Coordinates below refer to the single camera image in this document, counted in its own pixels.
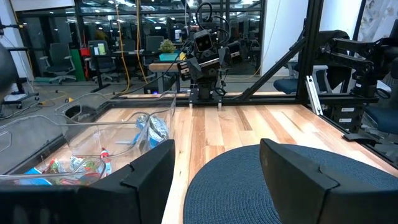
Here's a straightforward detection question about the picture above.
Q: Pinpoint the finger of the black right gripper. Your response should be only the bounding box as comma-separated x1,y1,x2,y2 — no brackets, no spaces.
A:
177,57,203,83
218,41,244,68

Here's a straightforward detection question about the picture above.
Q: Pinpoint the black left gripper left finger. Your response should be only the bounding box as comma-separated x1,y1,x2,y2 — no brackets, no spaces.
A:
76,139,177,224

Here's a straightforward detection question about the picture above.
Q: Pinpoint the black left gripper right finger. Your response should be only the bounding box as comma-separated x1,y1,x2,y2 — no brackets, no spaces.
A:
259,138,398,224

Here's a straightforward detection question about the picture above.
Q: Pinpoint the red wrapper granola bar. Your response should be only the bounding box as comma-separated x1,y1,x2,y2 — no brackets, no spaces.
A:
99,147,113,177

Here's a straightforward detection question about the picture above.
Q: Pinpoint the blue wrapper granola bar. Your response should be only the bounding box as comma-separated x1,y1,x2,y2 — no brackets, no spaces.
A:
135,114,150,149
146,115,171,147

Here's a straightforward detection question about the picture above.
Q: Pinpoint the green wrapper granola bar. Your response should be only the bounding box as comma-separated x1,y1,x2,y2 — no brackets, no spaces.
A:
46,157,65,175

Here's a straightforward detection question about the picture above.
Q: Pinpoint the orange red granola bar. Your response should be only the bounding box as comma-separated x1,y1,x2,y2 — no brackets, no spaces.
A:
60,172,102,187

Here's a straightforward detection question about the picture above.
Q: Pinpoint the silver wrapper granola bar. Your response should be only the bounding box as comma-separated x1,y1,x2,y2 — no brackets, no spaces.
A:
70,155,98,172

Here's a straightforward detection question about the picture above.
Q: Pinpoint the wooden background table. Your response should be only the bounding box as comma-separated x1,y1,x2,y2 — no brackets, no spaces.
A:
148,61,187,94

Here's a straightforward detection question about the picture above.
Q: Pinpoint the plant in teal pot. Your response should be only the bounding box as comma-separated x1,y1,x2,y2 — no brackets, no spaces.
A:
158,39,180,62

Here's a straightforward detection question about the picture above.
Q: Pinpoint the clear plastic bin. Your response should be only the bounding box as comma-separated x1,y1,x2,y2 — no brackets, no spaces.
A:
0,114,150,177
0,157,107,187
55,90,177,156

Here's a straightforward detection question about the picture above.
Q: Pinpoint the round dark blue woven placemat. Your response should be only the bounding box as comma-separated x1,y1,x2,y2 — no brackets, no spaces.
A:
183,143,398,224

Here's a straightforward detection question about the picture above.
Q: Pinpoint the blue office chair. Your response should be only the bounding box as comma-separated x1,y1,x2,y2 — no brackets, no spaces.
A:
273,63,330,95
363,55,398,135

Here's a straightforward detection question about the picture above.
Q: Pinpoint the black background desk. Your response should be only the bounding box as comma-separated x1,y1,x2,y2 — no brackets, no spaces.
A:
90,49,162,93

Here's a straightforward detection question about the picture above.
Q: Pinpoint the black labelled control box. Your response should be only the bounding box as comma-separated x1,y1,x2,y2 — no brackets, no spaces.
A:
329,104,365,133

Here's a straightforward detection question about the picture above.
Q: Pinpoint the grey office chair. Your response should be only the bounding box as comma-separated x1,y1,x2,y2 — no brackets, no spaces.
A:
88,39,121,84
39,42,78,85

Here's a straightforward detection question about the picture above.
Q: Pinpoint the green panel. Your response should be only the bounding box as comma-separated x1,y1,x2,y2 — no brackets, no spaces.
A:
68,48,86,82

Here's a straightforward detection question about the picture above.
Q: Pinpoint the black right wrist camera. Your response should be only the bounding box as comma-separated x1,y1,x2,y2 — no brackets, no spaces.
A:
193,29,216,53

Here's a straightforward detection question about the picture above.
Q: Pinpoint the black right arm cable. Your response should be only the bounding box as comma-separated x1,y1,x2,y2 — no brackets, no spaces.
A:
195,1,231,44

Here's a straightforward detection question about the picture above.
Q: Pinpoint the yellow hanging cable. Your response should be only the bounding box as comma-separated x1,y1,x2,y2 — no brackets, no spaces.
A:
114,0,132,94
136,0,149,85

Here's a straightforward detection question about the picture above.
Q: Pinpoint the black metal rig frame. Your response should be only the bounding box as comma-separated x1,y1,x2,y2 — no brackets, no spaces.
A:
111,0,398,169

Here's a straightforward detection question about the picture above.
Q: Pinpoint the silver aluminium bracket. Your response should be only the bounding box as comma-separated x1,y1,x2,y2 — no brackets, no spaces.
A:
305,75,324,116

